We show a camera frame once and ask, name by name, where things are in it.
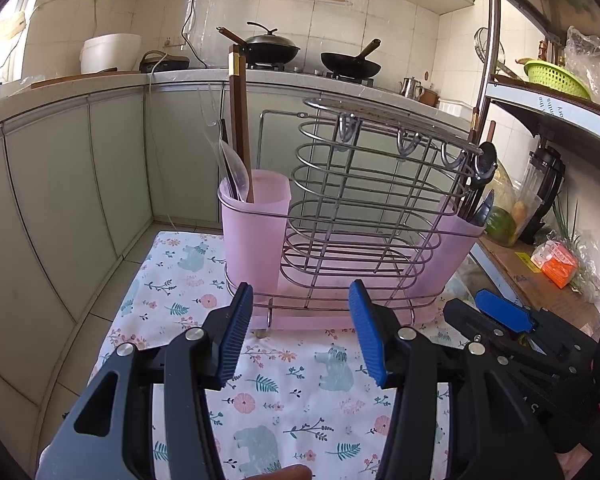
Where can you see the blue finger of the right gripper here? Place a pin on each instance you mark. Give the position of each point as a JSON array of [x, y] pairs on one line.
[[515, 318]]

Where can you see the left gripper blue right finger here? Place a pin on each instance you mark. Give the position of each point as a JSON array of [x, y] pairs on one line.
[[376, 327]]

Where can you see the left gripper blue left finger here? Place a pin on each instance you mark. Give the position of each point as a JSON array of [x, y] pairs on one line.
[[226, 329]]

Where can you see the black spoon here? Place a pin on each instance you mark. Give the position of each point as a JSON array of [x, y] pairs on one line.
[[484, 167]]

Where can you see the silver metal spoon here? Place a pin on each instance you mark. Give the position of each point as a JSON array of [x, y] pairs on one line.
[[237, 172]]

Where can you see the dark chopstick gold band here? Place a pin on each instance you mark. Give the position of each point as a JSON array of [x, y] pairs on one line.
[[473, 132]]

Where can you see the dark gold-tipped chopstick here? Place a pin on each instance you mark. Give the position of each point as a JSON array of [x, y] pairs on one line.
[[238, 114]]

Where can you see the light brown wooden chopstick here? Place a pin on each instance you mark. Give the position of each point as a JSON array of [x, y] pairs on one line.
[[248, 166]]

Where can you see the clear plastic spoon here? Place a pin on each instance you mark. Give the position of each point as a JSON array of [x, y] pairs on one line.
[[212, 121]]

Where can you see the person's right hand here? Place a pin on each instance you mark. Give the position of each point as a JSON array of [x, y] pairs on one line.
[[573, 461]]

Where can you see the cardboard box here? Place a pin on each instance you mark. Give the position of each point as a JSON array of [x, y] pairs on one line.
[[518, 280]]

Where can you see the pink plastic drip tray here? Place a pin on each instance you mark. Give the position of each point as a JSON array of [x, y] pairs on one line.
[[315, 277]]

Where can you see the orange snack packet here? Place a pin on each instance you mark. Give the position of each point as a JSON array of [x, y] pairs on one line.
[[555, 261]]

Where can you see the pink plastic cup right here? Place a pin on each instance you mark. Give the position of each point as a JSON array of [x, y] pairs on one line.
[[446, 248]]

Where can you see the pink plastic cup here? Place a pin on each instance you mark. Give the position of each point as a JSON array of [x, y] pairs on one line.
[[446, 248], [254, 233]]

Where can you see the floral tablecloth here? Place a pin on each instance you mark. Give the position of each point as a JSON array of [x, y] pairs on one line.
[[295, 398]]

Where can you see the clear container with vegetables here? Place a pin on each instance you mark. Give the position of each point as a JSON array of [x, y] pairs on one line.
[[515, 203]]

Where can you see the pink plastic cup left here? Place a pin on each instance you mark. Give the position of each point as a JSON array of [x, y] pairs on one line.
[[254, 233]]

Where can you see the black blender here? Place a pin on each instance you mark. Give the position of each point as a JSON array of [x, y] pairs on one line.
[[543, 177]]

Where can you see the brown ceramic pot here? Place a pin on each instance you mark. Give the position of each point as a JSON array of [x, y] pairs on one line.
[[429, 97]]

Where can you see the steel kettle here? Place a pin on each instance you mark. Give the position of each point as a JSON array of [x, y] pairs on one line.
[[411, 88]]

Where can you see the gas stove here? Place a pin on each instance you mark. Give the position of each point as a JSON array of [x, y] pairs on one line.
[[313, 71]]

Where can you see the black frying pan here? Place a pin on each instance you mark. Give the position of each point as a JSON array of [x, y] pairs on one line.
[[353, 66]]

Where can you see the green plastic basket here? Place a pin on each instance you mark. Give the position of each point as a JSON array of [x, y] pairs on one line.
[[556, 78]]

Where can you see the clear plastic bag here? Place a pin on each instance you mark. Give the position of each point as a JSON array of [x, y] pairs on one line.
[[582, 59]]

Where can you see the black induction cooker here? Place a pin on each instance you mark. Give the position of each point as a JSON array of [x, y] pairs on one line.
[[154, 61]]

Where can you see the black wok with lid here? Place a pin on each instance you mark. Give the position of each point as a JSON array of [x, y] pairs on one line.
[[265, 49]]

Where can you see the wooden cutting board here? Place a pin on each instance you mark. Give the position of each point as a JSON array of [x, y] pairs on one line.
[[62, 80]]

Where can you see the white rice cooker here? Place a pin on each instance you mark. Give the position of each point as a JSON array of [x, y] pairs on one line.
[[110, 51]]

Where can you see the metal shelf rack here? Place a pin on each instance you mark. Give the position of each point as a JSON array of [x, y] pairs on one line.
[[553, 117]]

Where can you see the steel wire utensil rack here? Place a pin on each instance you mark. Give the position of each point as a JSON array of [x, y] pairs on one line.
[[356, 169]]

